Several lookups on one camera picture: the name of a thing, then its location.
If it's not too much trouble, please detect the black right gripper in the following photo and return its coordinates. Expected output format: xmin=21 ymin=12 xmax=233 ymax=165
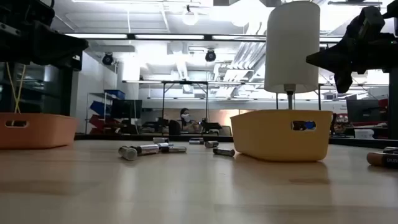
xmin=306 ymin=6 xmax=398 ymax=93

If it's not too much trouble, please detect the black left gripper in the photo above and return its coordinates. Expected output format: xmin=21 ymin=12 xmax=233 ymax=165
xmin=0 ymin=0 xmax=90 ymax=71

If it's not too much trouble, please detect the long ceiling light strip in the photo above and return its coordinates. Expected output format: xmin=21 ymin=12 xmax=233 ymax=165
xmin=134 ymin=34 xmax=205 ymax=40
xmin=63 ymin=33 xmax=128 ymax=40
xmin=211 ymin=35 xmax=267 ymax=41

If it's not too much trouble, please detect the black computer monitor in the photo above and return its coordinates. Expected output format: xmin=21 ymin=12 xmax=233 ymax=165
xmin=346 ymin=99 xmax=381 ymax=123
xmin=111 ymin=99 xmax=143 ymax=119

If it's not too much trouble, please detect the white shade table lamp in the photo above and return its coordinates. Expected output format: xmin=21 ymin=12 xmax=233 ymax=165
xmin=264 ymin=1 xmax=321 ymax=110

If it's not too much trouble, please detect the white box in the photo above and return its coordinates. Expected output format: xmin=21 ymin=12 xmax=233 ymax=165
xmin=354 ymin=128 xmax=375 ymax=139

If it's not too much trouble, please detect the blue storage bin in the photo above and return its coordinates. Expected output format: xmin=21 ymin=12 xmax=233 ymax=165
xmin=89 ymin=100 xmax=111 ymax=116
xmin=104 ymin=89 xmax=126 ymax=100

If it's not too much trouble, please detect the red storage bin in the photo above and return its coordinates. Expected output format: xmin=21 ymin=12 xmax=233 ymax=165
xmin=89 ymin=114 xmax=108 ymax=128

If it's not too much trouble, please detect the orange plastic bin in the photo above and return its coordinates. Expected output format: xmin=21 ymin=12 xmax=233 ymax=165
xmin=0 ymin=112 xmax=79 ymax=150

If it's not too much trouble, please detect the yellow plastic bin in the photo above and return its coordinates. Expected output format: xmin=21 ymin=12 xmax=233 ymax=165
xmin=230 ymin=109 xmax=333 ymax=162

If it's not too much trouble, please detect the round white pendant lamp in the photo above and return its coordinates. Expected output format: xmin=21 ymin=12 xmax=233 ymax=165
xmin=182 ymin=9 xmax=200 ymax=26

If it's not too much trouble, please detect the black office chair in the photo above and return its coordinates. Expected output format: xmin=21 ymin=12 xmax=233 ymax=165
xmin=169 ymin=119 xmax=182 ymax=136

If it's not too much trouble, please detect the person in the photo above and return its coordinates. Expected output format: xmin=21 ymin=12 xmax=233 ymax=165
xmin=179 ymin=108 xmax=201 ymax=133

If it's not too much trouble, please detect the yellow extension cord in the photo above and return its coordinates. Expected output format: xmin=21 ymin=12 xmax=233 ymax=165
xmin=5 ymin=62 xmax=27 ymax=114

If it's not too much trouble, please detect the black metal workstation frame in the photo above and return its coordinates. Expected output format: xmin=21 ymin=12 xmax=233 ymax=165
xmin=161 ymin=80 xmax=210 ymax=134

